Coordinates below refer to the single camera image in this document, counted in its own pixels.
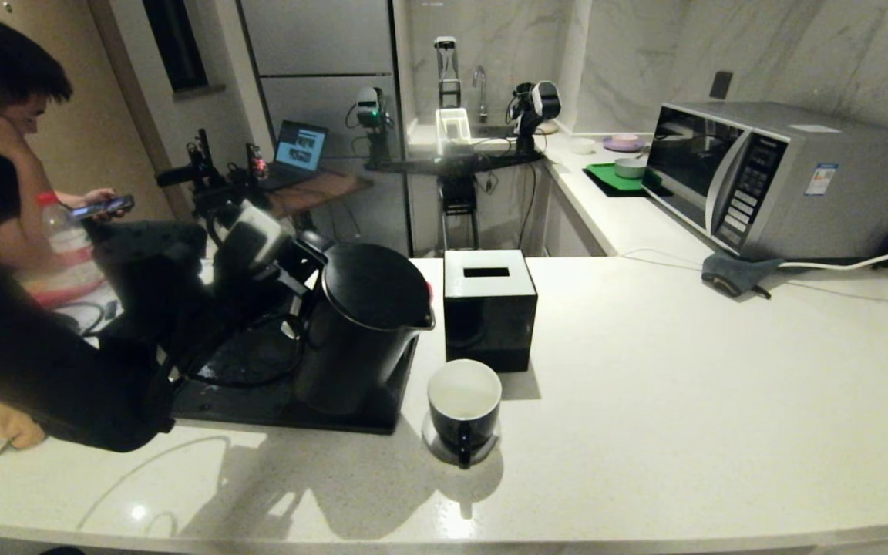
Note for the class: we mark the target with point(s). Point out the open laptop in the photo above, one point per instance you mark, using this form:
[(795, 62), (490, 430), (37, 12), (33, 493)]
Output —
[(301, 148)]

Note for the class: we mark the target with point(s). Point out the black electric kettle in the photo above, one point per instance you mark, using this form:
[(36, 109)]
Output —
[(367, 324)]

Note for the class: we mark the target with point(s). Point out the dark grey cloth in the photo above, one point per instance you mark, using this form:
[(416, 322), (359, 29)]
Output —
[(729, 271)]

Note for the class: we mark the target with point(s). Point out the dark wall socket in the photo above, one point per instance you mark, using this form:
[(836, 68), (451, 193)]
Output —
[(720, 84)]

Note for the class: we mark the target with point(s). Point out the green tray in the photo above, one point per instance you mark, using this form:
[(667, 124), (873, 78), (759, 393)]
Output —
[(606, 176)]

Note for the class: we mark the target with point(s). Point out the black serving tray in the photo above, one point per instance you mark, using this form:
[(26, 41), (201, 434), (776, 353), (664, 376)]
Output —
[(259, 401)]

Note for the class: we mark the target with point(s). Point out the chrome faucet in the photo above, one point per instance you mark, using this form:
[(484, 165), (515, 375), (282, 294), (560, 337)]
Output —
[(482, 99)]

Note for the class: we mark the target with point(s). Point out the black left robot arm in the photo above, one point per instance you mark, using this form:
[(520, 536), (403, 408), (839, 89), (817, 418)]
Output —
[(66, 370)]

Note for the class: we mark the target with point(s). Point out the smartphone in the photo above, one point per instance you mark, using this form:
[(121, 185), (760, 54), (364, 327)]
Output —
[(101, 206)]

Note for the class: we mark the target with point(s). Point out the plastic water bottle red cap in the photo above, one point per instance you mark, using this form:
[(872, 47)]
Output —
[(66, 247)]

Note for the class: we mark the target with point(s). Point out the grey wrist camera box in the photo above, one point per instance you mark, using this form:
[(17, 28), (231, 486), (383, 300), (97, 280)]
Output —
[(251, 235)]

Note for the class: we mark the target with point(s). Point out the wooden desk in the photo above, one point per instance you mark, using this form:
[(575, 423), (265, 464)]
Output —
[(313, 194)]

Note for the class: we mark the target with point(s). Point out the small white bowl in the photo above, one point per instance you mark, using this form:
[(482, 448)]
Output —
[(583, 144)]

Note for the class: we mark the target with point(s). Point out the black mug white inside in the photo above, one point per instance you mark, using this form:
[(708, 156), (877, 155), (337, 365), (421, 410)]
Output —
[(463, 428)]

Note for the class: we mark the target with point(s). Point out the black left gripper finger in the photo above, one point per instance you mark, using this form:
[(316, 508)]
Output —
[(295, 320), (305, 260)]

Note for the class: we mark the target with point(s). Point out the grey bowl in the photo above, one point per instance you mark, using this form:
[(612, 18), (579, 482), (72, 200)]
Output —
[(629, 167)]

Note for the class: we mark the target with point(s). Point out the dark window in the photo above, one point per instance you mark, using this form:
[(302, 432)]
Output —
[(174, 46)]

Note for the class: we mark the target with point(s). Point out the silver microwave oven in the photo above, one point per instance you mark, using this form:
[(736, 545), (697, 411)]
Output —
[(837, 196)]

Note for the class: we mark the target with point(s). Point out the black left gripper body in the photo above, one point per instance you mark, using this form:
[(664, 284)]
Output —
[(259, 297)]

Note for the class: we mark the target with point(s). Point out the purple plate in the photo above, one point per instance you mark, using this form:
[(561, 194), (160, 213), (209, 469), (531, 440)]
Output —
[(623, 142)]

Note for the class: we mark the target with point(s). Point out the black tissue box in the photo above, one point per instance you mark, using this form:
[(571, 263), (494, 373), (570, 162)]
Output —
[(490, 324)]

